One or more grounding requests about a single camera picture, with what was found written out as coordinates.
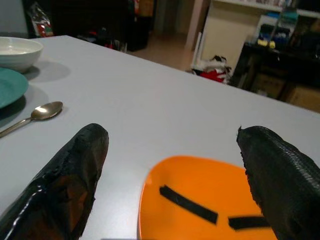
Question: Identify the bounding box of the cardboard box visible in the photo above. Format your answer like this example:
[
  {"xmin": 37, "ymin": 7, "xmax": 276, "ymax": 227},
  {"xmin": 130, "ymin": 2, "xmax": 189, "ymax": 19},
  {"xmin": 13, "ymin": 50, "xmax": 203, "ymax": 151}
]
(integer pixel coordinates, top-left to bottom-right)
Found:
[{"xmin": 284, "ymin": 84, "xmax": 320, "ymax": 113}]

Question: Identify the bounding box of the metal spoon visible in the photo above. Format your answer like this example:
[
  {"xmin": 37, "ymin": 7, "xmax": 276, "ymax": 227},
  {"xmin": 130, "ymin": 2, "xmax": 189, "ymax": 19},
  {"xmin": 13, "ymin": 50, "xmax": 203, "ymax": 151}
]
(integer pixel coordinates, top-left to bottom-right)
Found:
[{"xmin": 0, "ymin": 101, "xmax": 64, "ymax": 139}]

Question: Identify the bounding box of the orange plastic plate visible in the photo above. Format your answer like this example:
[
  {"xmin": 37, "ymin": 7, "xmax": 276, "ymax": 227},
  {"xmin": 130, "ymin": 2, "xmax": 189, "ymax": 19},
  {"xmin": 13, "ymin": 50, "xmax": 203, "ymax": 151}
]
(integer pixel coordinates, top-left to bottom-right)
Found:
[{"xmin": 136, "ymin": 155, "xmax": 279, "ymax": 240}]

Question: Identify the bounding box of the red and green printed bag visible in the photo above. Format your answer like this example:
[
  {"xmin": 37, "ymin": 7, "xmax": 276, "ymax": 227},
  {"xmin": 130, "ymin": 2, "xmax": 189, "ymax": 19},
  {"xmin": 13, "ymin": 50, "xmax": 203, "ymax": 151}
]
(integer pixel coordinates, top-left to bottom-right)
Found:
[{"xmin": 27, "ymin": 2, "xmax": 55, "ymax": 39}]

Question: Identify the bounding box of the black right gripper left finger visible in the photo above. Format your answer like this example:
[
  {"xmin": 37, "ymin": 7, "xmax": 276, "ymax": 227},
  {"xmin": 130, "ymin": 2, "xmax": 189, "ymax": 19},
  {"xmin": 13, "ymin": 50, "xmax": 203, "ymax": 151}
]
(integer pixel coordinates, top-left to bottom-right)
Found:
[{"xmin": 0, "ymin": 123, "xmax": 110, "ymax": 240}]

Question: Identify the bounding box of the black shelf unit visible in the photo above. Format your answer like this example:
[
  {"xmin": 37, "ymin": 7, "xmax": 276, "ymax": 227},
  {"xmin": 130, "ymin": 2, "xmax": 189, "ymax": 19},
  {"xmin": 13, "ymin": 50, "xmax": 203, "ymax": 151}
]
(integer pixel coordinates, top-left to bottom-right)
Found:
[{"xmin": 229, "ymin": 42, "xmax": 320, "ymax": 111}]

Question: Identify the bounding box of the teal plate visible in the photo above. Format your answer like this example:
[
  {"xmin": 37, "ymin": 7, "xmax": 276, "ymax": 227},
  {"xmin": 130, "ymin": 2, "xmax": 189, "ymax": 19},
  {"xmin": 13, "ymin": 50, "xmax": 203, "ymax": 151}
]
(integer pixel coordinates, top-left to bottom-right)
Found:
[{"xmin": 0, "ymin": 66, "xmax": 30, "ymax": 110}]

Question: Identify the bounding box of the dark cabinet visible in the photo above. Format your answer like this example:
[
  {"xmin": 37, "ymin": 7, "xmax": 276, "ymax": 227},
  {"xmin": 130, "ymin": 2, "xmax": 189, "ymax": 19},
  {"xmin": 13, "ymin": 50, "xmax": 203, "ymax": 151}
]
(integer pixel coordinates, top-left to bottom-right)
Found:
[{"xmin": 49, "ymin": 0, "xmax": 156, "ymax": 52}]

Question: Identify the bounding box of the red and white clothes pile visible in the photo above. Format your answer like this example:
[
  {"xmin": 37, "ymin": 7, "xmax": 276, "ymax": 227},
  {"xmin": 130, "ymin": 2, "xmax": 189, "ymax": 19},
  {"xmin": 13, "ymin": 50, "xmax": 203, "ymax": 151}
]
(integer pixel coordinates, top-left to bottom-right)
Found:
[{"xmin": 191, "ymin": 55, "xmax": 232, "ymax": 85}]

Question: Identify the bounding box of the black tape strip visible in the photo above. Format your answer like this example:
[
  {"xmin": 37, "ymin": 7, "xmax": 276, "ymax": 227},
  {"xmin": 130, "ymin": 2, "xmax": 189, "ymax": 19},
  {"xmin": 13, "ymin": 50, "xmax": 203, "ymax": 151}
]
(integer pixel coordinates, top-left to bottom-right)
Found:
[
  {"xmin": 227, "ymin": 216, "xmax": 271, "ymax": 231},
  {"xmin": 159, "ymin": 184, "xmax": 219, "ymax": 227}
]

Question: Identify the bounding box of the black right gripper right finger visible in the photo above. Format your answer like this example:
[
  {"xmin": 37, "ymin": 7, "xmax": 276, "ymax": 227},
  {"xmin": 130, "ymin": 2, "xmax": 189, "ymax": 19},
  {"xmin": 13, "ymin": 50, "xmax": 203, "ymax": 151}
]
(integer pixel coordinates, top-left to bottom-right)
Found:
[{"xmin": 236, "ymin": 125, "xmax": 320, "ymax": 240}]

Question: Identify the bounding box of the white ceramic bowl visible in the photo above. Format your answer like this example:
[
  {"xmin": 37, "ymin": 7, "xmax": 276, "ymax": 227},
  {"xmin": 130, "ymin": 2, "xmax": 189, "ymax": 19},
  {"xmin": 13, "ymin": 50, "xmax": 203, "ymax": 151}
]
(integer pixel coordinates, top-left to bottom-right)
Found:
[{"xmin": 0, "ymin": 36, "xmax": 44, "ymax": 74}]

